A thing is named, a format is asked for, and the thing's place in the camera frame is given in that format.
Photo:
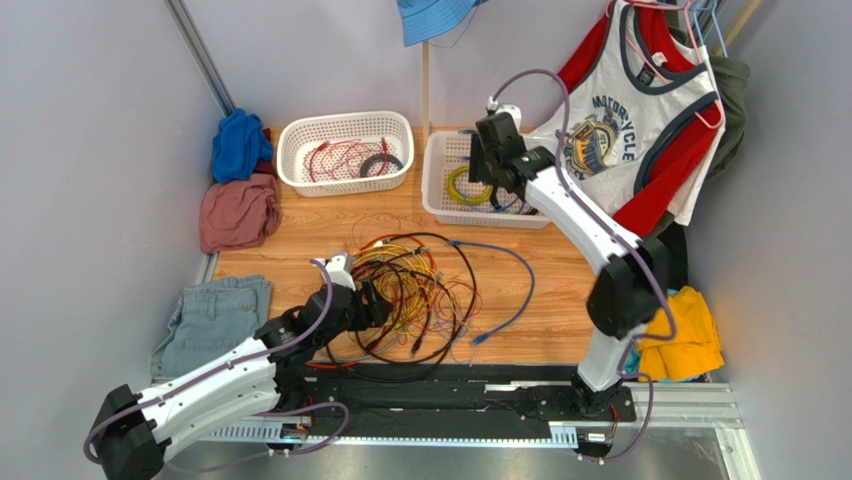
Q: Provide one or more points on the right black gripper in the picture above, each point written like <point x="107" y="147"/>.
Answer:
<point x="483" y="163"/>

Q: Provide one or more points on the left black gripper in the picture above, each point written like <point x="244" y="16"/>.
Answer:
<point x="375" y="313"/>

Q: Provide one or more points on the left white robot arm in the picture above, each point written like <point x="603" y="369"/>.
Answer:
<point x="136" y="434"/>

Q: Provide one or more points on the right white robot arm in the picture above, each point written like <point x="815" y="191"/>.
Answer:
<point x="631" y="273"/>

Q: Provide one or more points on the right white plastic basket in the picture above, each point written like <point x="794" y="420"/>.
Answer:
<point x="453" y="199"/>

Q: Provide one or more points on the white plastic basket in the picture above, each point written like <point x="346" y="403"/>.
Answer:
<point x="453" y="199"/>
<point x="345" y="154"/>

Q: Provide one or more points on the white motorcycle tank top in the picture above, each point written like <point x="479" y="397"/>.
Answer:
<point x="632" y="133"/>

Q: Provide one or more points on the left white plastic basket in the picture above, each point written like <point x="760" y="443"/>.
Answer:
<point x="345" y="154"/>

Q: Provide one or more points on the blue bucket hat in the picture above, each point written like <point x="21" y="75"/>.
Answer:
<point x="423" y="20"/>

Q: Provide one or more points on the light blue jeans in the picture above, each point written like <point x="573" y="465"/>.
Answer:
<point x="210" y="320"/>

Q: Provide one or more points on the pink cloth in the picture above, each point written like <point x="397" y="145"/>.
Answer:
<point x="239" y="214"/>

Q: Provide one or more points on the red shirt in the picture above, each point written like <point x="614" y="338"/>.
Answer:
<point x="659" y="193"/>

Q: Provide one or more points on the black cloth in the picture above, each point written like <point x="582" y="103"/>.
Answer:
<point x="673" y="237"/>

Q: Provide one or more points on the blue cloth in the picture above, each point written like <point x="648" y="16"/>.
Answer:
<point x="239" y="146"/>

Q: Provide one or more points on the dark green garment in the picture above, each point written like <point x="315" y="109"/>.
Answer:
<point x="732" y="78"/>

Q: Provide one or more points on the yellow cloth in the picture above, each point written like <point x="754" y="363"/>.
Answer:
<point x="695" y="349"/>

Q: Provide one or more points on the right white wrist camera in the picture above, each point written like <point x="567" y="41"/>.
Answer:
<point x="493" y="106"/>

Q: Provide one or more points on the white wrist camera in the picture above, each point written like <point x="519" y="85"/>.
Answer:
<point x="338" y="268"/>
<point x="493" y="106"/>

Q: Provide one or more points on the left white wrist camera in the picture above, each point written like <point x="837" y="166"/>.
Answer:
<point x="338" y="268"/>

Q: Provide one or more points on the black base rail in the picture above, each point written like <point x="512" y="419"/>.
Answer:
<point x="500" y="406"/>

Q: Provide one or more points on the aluminium frame post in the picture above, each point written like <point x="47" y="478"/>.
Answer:
<point x="193" y="39"/>

